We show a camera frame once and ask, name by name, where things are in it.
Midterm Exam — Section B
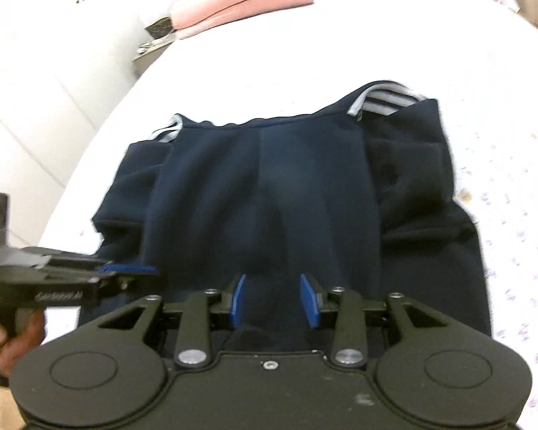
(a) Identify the navy hoodie with white stripes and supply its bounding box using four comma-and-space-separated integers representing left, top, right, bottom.
92, 82, 491, 352

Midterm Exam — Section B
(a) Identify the person's left hand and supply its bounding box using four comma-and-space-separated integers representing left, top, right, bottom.
0, 310, 46, 385

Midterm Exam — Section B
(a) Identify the beige nightstand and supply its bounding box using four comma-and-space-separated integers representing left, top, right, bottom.
133, 38, 175, 77

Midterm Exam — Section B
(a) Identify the white wardrobe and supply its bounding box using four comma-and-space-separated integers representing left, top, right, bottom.
0, 0, 135, 245

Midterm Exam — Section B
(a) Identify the floral quilted bed cover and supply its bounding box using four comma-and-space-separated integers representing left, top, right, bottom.
39, 0, 538, 430

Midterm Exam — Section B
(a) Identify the pink folded blanket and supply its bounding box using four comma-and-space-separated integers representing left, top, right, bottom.
169, 0, 316, 39

